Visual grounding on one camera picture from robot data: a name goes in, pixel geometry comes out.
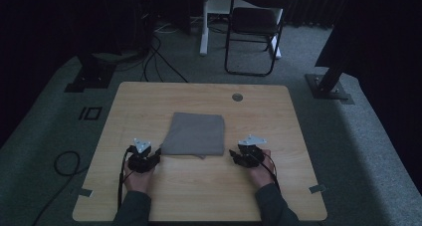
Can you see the grey pants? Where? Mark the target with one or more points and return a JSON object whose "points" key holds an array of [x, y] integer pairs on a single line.
{"points": [[195, 134]]}

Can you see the black stand base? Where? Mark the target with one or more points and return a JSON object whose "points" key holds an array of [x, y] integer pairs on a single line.
{"points": [[91, 76], [326, 86]]}

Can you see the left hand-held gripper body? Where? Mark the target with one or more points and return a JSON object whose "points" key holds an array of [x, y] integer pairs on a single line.
{"points": [[141, 159]]}

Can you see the dark curtain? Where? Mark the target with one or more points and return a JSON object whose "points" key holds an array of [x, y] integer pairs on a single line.
{"points": [[308, 7]]}

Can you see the black folding chair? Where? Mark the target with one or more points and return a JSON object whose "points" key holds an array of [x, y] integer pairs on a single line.
{"points": [[253, 20]]}

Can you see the person's left hand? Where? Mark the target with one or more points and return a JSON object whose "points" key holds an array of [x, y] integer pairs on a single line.
{"points": [[137, 181]]}

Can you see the white desk frame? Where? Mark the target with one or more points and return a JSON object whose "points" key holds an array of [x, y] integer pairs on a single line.
{"points": [[204, 37]]}

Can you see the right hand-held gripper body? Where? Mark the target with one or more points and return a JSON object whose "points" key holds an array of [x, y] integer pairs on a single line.
{"points": [[252, 153]]}

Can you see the grey round table grommet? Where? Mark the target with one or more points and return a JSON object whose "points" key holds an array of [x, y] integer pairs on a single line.
{"points": [[237, 97]]}

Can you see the person's right hand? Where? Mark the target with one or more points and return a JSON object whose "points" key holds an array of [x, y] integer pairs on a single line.
{"points": [[262, 174]]}

